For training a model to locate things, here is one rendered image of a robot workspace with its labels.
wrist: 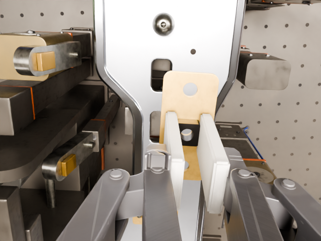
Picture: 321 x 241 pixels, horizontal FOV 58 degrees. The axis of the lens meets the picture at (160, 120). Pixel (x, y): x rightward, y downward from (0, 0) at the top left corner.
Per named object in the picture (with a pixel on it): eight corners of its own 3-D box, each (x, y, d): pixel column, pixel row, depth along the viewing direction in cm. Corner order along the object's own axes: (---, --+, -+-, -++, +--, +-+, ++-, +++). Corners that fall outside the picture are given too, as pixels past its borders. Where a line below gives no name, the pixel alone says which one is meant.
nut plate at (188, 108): (205, 179, 23) (207, 187, 22) (156, 176, 23) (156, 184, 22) (219, 73, 20) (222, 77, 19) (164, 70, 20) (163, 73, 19)
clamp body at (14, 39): (104, 53, 74) (49, 84, 39) (62, 51, 75) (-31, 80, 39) (103, 27, 72) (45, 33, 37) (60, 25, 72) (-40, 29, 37)
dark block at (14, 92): (93, 75, 76) (14, 136, 36) (66, 74, 76) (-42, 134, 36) (92, 56, 74) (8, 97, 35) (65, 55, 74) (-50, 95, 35)
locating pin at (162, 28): (173, 35, 45) (174, 37, 39) (153, 34, 45) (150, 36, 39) (174, 13, 44) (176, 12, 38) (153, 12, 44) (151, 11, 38)
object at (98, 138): (122, 106, 79) (99, 152, 51) (111, 105, 79) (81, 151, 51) (122, 92, 77) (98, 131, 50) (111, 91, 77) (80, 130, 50)
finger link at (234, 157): (234, 198, 12) (304, 203, 12) (217, 146, 17) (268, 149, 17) (229, 226, 13) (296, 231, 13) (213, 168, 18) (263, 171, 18)
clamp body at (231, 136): (246, 143, 82) (301, 225, 49) (205, 141, 82) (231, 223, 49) (250, 121, 80) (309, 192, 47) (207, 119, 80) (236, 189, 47)
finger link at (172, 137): (179, 213, 15) (165, 212, 15) (173, 149, 21) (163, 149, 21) (185, 160, 14) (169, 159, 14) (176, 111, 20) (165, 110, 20)
